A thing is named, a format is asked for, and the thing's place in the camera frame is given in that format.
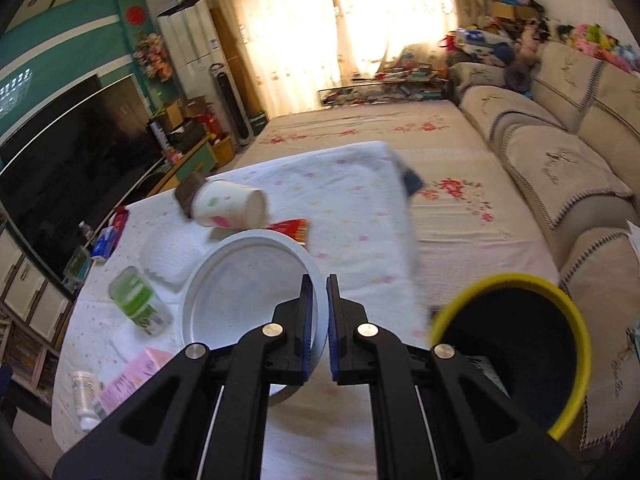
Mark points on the black white tower fan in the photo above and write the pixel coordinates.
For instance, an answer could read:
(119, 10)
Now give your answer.
(230, 105)

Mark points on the red striped packet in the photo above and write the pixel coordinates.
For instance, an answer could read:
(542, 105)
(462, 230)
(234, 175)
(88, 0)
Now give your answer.
(295, 230)

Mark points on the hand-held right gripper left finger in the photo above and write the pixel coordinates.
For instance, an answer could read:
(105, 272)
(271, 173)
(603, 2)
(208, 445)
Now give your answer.
(309, 330)

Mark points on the green white plastic container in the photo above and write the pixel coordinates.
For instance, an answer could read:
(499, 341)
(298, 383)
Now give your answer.
(137, 300)

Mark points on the blue tissue pack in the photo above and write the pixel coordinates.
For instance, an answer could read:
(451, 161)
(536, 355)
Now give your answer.
(104, 245)

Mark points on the white round bowl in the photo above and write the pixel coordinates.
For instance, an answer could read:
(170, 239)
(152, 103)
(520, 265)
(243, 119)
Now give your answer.
(240, 290)

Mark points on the open cardboard box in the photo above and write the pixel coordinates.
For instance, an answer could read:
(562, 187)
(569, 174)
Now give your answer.
(185, 110)

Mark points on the cream curtain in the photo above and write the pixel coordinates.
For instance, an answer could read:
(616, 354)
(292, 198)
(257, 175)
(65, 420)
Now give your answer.
(310, 25)

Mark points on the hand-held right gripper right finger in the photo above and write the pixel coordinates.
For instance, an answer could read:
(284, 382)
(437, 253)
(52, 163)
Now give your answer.
(333, 330)

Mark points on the pile of plush toys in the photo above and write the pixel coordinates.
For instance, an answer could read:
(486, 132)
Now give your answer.
(600, 37)

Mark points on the floral beige bed sheet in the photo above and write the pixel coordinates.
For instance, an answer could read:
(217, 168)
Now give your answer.
(450, 230)

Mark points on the red container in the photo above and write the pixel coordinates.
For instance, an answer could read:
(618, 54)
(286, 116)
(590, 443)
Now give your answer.
(209, 124)

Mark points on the clear plastic container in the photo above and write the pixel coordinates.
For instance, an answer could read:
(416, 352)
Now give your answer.
(76, 266)

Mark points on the yellow rimmed bin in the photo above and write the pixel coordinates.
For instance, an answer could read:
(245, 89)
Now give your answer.
(520, 340)

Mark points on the white pill bottle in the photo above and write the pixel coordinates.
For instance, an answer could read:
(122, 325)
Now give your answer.
(85, 395)

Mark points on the pile of bags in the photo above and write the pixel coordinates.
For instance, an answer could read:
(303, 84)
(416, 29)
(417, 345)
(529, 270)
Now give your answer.
(480, 45)

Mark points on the artificial flower bunch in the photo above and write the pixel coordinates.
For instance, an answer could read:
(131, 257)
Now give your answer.
(152, 57)

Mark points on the brown square box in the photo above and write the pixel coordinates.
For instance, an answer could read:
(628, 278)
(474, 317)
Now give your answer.
(187, 195)

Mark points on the spotted paper cup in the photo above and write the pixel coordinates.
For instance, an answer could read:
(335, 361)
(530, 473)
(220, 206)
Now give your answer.
(225, 202)

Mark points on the beige sofa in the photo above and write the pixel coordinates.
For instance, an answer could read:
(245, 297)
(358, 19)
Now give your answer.
(550, 160)

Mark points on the dark green box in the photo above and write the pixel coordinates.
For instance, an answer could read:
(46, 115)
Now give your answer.
(258, 122)

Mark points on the orange storage box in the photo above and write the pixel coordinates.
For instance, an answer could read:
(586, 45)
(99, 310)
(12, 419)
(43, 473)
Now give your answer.
(224, 150)

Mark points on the black television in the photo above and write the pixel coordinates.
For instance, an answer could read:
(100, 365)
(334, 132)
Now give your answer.
(65, 160)

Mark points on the pink box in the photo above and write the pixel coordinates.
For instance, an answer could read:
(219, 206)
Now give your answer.
(130, 380)

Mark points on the red round wall decoration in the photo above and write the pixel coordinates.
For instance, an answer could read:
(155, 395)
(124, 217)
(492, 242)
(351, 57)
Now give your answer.
(135, 15)

